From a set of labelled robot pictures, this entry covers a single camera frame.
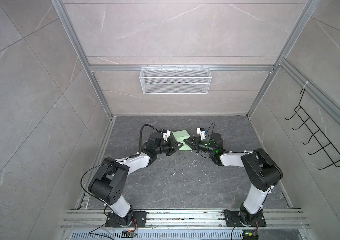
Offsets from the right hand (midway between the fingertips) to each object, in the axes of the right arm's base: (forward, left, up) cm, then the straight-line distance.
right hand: (183, 140), depth 86 cm
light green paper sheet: (+5, +2, -2) cm, 5 cm away
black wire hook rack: (-20, -61, +15) cm, 66 cm away
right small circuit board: (-45, -30, -17) cm, 57 cm away
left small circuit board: (-43, +28, -15) cm, 54 cm away
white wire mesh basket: (+40, +5, +15) cm, 43 cm away
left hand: (-3, 0, +2) cm, 3 cm away
